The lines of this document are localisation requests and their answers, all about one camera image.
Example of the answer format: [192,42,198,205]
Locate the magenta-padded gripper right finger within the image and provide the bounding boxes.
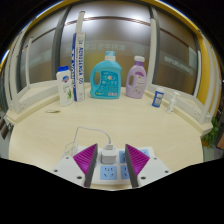
[124,143,173,189]

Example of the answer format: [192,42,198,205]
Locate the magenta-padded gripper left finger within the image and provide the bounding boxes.
[52,143,99,188]

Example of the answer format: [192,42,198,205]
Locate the white charger cable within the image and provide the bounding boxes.
[61,125,113,159]

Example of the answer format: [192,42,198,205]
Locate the white power strip blue sockets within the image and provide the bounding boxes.
[59,144,158,186]

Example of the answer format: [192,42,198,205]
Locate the small blue white bottle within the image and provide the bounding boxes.
[151,86,166,108]

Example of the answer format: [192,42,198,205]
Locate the white bottle blue cap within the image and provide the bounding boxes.
[55,65,75,108]

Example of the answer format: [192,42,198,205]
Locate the purple detergent bottle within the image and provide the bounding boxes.
[125,55,148,99]

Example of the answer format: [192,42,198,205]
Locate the blue detergent bottle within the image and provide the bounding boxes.
[89,50,123,100]

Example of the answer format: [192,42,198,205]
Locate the tall blue white box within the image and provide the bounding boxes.
[71,31,87,102]

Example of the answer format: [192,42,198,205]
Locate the upturned white-legged table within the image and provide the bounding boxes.
[5,10,87,116]
[144,17,224,126]

